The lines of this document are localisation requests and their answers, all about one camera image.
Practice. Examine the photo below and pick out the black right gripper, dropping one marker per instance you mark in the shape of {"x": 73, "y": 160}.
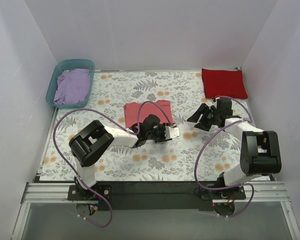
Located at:
{"x": 207, "y": 117}

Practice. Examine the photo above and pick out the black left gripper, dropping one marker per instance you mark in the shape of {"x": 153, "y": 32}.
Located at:
{"x": 161, "y": 133}

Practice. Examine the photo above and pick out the salmon pink t shirt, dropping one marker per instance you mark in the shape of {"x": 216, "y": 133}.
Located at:
{"x": 131, "y": 112}

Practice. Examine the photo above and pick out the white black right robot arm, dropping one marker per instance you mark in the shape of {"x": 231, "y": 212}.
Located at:
{"x": 259, "y": 151}

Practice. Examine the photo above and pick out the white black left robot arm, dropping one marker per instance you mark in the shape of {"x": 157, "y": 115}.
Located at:
{"x": 93, "y": 141}

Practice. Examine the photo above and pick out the floral patterned table mat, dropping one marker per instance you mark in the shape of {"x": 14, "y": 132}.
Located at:
{"x": 175, "y": 160}

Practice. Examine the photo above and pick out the folded red t shirt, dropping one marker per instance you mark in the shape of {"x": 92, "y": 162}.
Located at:
{"x": 223, "y": 83}

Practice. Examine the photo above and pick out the lilac t shirt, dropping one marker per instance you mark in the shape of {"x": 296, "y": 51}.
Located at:
{"x": 72, "y": 86}

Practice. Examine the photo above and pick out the teal plastic basket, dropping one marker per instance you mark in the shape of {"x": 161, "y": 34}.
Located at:
{"x": 69, "y": 65}

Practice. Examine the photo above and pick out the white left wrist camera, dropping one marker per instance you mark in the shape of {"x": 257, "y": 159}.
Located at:
{"x": 171, "y": 132}

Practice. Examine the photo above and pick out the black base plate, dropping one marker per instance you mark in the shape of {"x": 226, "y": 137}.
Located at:
{"x": 202, "y": 201}

